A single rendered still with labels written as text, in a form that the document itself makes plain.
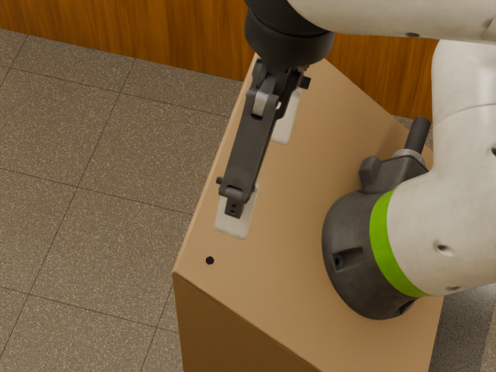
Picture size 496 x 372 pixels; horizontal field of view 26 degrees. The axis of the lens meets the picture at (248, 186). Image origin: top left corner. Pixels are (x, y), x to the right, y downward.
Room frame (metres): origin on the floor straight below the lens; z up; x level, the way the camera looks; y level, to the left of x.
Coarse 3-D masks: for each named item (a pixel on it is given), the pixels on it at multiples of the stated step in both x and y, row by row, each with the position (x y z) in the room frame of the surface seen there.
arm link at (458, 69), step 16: (448, 48) 0.75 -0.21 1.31; (464, 48) 0.74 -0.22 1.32; (480, 48) 0.72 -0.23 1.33; (432, 64) 0.76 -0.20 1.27; (448, 64) 0.73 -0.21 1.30; (464, 64) 0.72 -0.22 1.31; (480, 64) 0.71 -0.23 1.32; (432, 80) 0.74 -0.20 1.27; (448, 80) 0.71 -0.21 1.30; (464, 80) 0.70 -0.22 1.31; (480, 80) 0.69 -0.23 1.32; (432, 96) 0.72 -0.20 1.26; (448, 96) 0.69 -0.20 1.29; (464, 96) 0.68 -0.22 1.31; (480, 96) 0.68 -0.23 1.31; (448, 112) 0.68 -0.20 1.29
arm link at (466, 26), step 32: (288, 0) 0.48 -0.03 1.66; (320, 0) 0.46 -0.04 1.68; (352, 0) 0.45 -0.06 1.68; (384, 0) 0.45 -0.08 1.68; (416, 0) 0.46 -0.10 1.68; (448, 0) 0.46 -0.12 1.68; (480, 0) 0.46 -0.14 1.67; (352, 32) 0.46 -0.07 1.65; (384, 32) 0.46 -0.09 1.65; (416, 32) 0.46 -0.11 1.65; (448, 32) 0.46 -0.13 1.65; (480, 32) 0.46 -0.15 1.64
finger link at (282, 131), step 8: (296, 96) 0.64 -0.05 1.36; (296, 104) 0.64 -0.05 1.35; (288, 112) 0.64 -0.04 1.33; (280, 120) 0.64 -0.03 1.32; (288, 120) 0.64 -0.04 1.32; (280, 128) 0.64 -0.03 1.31; (288, 128) 0.64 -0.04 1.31; (272, 136) 0.64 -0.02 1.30; (280, 136) 0.64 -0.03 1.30; (288, 136) 0.63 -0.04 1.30
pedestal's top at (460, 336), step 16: (480, 288) 0.66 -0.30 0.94; (448, 304) 0.64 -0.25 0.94; (464, 304) 0.64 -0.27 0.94; (480, 304) 0.64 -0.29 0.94; (448, 320) 0.62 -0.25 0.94; (464, 320) 0.62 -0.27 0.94; (480, 320) 0.62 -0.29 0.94; (448, 336) 0.60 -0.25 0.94; (464, 336) 0.60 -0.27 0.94; (480, 336) 0.60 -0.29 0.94; (432, 352) 0.57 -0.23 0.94; (448, 352) 0.57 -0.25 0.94; (464, 352) 0.57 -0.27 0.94; (480, 352) 0.57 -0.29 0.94; (432, 368) 0.55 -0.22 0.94; (448, 368) 0.55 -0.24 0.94; (464, 368) 0.55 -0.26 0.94
